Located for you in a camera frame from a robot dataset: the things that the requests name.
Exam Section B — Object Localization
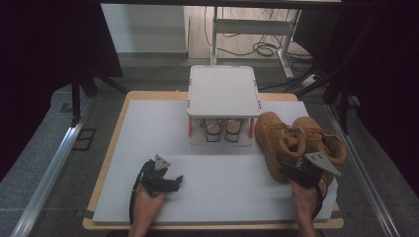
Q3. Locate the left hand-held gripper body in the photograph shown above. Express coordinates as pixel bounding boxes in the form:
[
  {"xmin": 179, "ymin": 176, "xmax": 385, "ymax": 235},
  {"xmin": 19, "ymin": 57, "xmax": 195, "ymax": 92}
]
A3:
[{"xmin": 141, "ymin": 153, "xmax": 172, "ymax": 198}]

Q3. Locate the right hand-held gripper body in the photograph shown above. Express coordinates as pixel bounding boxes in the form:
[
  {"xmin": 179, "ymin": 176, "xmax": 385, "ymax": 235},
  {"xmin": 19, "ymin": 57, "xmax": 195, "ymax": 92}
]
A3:
[{"xmin": 293, "ymin": 150, "xmax": 342, "ymax": 190}]

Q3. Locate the tan suede boot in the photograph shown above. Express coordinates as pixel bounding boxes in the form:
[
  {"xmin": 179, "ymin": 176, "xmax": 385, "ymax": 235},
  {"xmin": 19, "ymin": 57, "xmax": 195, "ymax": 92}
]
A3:
[
  {"xmin": 291, "ymin": 116, "xmax": 348, "ymax": 187},
  {"xmin": 254, "ymin": 111, "xmax": 307, "ymax": 185}
]

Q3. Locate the silver strap heeled sandal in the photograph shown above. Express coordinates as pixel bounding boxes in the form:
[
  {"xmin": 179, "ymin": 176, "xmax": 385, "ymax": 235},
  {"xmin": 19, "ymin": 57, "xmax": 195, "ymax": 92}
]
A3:
[
  {"xmin": 201, "ymin": 118, "xmax": 222, "ymax": 143},
  {"xmin": 223, "ymin": 118, "xmax": 243, "ymax": 143}
]

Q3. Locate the white two-tier shoe rack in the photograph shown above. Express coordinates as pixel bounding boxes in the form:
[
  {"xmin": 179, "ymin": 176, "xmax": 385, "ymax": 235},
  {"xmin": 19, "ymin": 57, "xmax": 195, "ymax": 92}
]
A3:
[{"xmin": 186, "ymin": 64, "xmax": 264, "ymax": 147}]

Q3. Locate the person's right hand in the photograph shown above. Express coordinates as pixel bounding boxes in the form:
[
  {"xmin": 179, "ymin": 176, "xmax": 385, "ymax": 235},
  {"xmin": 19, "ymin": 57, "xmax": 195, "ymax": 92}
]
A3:
[{"xmin": 291, "ymin": 178, "xmax": 328, "ymax": 222}]

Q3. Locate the black metal stand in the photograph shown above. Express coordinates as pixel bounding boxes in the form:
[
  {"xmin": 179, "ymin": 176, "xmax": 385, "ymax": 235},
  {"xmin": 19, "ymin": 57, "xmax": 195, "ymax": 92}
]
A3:
[
  {"xmin": 70, "ymin": 70, "xmax": 127, "ymax": 126},
  {"xmin": 295, "ymin": 13, "xmax": 362, "ymax": 134}
]

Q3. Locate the black floor outlet plate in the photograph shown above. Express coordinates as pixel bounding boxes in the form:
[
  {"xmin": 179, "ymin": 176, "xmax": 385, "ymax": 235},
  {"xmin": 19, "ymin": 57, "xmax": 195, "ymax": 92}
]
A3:
[{"xmin": 72, "ymin": 127, "xmax": 97, "ymax": 152}]

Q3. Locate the white power strip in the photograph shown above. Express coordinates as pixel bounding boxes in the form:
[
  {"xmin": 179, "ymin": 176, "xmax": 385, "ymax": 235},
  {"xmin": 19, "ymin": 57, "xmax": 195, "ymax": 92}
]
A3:
[{"xmin": 300, "ymin": 73, "xmax": 320, "ymax": 87}]

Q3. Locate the dark curtain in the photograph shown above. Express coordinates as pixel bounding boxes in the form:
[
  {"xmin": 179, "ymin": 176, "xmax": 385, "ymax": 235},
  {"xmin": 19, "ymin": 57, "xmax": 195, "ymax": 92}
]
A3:
[
  {"xmin": 340, "ymin": 0, "xmax": 419, "ymax": 198},
  {"xmin": 0, "ymin": 0, "xmax": 125, "ymax": 182}
]

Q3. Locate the white cabinet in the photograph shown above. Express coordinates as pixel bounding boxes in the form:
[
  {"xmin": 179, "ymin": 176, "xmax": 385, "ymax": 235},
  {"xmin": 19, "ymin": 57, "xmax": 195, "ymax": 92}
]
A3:
[{"xmin": 101, "ymin": 3, "xmax": 189, "ymax": 53}]

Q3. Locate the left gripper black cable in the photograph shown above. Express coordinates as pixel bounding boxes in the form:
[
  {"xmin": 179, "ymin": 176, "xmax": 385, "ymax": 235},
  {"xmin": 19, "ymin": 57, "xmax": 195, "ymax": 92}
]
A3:
[{"xmin": 128, "ymin": 160, "xmax": 152, "ymax": 225}]

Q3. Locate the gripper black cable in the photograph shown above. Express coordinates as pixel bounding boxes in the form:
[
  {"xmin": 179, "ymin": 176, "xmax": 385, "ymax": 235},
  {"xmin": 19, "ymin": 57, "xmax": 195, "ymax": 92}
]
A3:
[
  {"xmin": 128, "ymin": 160, "xmax": 152, "ymax": 225},
  {"xmin": 310, "ymin": 177, "xmax": 330, "ymax": 220}
]

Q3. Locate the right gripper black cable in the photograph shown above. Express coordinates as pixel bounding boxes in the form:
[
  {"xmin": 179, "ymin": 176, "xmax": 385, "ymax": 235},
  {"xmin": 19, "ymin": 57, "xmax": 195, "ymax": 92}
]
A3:
[{"xmin": 310, "ymin": 177, "xmax": 330, "ymax": 220}]

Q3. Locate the aluminium rail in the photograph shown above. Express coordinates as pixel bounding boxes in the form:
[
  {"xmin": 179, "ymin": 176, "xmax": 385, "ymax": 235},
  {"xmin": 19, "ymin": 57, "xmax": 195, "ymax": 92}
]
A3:
[
  {"xmin": 324, "ymin": 103, "xmax": 401, "ymax": 237},
  {"xmin": 11, "ymin": 97, "xmax": 95, "ymax": 237}
]

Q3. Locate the black coiled floor cable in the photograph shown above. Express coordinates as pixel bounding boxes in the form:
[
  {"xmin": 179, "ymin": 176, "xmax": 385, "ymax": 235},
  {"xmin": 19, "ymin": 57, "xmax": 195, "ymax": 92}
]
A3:
[{"xmin": 204, "ymin": 6, "xmax": 314, "ymax": 63}]

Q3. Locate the white desk frame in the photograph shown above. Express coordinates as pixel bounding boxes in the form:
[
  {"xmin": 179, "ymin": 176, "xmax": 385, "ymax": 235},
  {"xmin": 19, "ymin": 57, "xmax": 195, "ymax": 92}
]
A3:
[{"xmin": 209, "ymin": 6, "xmax": 302, "ymax": 80}]

